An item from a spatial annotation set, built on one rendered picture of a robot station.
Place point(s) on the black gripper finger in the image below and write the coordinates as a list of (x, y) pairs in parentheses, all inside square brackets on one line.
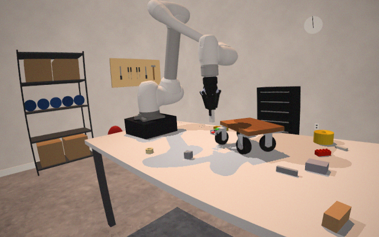
[(207, 99), (215, 100)]

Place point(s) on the brown wooden dolly with caster wheels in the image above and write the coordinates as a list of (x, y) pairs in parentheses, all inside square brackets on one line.
[(247, 128)]

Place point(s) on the yellow short cylinder with center hole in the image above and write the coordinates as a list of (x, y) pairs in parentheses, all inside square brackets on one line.
[(323, 137)]

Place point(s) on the brown block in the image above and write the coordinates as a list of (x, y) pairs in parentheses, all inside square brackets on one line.
[(336, 216)]

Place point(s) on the red toy brick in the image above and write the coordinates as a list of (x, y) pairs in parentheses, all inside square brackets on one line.
[(323, 152)]

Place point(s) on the dark grey rectangular bar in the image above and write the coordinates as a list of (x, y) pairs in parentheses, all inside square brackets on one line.
[(286, 170)]

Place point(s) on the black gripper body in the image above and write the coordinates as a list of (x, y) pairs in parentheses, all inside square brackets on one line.
[(209, 82)]

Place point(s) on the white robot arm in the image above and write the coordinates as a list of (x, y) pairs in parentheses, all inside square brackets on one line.
[(211, 54)]

